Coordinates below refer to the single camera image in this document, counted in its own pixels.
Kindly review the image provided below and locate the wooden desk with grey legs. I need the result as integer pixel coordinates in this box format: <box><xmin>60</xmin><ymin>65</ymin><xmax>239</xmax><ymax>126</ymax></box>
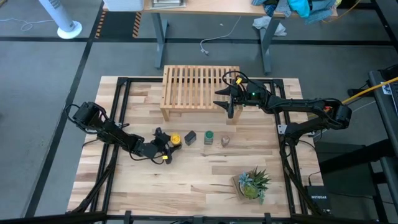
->
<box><xmin>102</xmin><ymin>0</ymin><xmax>339</xmax><ymax>75</ymax></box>

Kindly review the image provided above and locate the white box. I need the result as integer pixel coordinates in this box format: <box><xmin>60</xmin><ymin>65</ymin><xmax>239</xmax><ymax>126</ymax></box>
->
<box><xmin>102</xmin><ymin>0</ymin><xmax>146</xmax><ymax>12</ymax></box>

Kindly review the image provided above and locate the black spice tin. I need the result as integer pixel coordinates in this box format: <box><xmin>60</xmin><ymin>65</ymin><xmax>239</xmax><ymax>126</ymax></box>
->
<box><xmin>183</xmin><ymin>130</ymin><xmax>198</xmax><ymax>147</ymax></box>

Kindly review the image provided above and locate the thin yellow cable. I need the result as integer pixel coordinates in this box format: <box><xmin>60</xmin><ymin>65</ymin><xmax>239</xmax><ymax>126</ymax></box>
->
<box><xmin>322</xmin><ymin>0</ymin><xmax>363</xmax><ymax>24</ymax></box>

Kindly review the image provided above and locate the white printed label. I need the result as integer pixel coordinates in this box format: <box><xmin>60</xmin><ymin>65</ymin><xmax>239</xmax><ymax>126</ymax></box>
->
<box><xmin>381</xmin><ymin>81</ymin><xmax>393</xmax><ymax>96</ymax></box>

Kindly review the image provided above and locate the black metal table frame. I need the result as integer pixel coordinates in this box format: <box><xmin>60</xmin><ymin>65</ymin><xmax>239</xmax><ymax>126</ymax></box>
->
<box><xmin>67</xmin><ymin>77</ymin><xmax>324</xmax><ymax>224</ymax></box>

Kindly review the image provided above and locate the thick yellow cable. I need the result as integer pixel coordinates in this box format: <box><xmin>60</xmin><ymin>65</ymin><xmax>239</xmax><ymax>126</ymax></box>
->
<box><xmin>341</xmin><ymin>77</ymin><xmax>398</xmax><ymax>105</ymax></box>

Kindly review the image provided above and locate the thin white floor cable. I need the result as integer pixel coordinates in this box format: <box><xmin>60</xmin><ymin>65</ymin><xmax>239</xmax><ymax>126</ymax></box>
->
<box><xmin>0</xmin><ymin>17</ymin><xmax>55</xmax><ymax>32</ymax></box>

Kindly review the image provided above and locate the black side desk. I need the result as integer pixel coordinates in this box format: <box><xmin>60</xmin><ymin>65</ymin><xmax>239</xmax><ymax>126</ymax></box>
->
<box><xmin>368</xmin><ymin>63</ymin><xmax>398</xmax><ymax>224</ymax></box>

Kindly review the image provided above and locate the white standing fan base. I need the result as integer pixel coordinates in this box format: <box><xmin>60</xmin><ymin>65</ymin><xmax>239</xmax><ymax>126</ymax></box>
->
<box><xmin>37</xmin><ymin>0</ymin><xmax>83</xmax><ymax>40</ymax></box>

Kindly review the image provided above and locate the green-lid spice jar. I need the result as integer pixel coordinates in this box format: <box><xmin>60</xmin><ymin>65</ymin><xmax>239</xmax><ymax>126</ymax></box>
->
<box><xmin>203</xmin><ymin>130</ymin><xmax>215</xmax><ymax>146</ymax></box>

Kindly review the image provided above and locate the black cable bundle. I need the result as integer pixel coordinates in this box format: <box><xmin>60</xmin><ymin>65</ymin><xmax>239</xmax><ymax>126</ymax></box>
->
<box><xmin>279</xmin><ymin>139</ymin><xmax>321</xmax><ymax>215</ymax></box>
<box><xmin>73</xmin><ymin>152</ymin><xmax>118</xmax><ymax>214</ymax></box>

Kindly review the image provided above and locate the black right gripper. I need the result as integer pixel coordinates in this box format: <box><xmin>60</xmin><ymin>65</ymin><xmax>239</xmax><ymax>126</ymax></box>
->
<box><xmin>213</xmin><ymin>79</ymin><xmax>272</xmax><ymax>119</ymax></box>

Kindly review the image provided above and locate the white cloth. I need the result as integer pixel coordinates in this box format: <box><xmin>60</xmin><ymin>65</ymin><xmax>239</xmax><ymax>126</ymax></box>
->
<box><xmin>252</xmin><ymin>16</ymin><xmax>287</xmax><ymax>37</ymax></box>

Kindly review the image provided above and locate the black Netgear router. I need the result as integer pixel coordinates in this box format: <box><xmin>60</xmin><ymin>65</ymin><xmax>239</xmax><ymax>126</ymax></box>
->
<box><xmin>303</xmin><ymin>185</ymin><xmax>333</xmax><ymax>215</ymax></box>

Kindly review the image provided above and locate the stack of books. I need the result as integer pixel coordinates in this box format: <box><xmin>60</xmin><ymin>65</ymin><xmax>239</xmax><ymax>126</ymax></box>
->
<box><xmin>150</xmin><ymin>0</ymin><xmax>187</xmax><ymax>10</ymax></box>

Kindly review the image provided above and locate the pile of blue clothes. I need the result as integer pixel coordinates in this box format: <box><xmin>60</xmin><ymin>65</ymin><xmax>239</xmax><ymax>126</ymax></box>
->
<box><xmin>251</xmin><ymin>0</ymin><xmax>338</xmax><ymax>25</ymax></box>

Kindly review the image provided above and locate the yellow-lid spice jar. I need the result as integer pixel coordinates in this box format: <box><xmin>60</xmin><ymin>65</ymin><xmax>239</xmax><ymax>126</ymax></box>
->
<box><xmin>169</xmin><ymin>133</ymin><xmax>183</xmax><ymax>147</ymax></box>

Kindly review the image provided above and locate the black mat with orange stripes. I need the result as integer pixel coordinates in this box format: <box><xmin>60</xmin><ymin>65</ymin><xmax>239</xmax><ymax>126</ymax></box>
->
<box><xmin>95</xmin><ymin>11</ymin><xmax>143</xmax><ymax>40</ymax></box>

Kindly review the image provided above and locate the potted succulent plant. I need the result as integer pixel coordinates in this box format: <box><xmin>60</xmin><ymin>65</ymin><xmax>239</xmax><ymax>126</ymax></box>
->
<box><xmin>230</xmin><ymin>167</ymin><xmax>272</xmax><ymax>205</ymax></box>

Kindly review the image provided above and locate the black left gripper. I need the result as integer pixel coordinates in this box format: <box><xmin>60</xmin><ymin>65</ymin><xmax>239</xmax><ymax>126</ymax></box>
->
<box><xmin>136</xmin><ymin>126</ymin><xmax>183</xmax><ymax>165</ymax></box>

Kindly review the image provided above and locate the wooden slatted shelf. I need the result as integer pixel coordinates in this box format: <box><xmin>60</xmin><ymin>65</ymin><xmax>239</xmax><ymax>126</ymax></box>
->
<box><xmin>160</xmin><ymin>65</ymin><xmax>244</xmax><ymax>122</ymax></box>

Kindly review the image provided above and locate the grey floor cable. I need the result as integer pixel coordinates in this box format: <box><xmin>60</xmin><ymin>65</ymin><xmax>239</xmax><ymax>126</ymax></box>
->
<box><xmin>200</xmin><ymin>15</ymin><xmax>243</xmax><ymax>56</ymax></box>

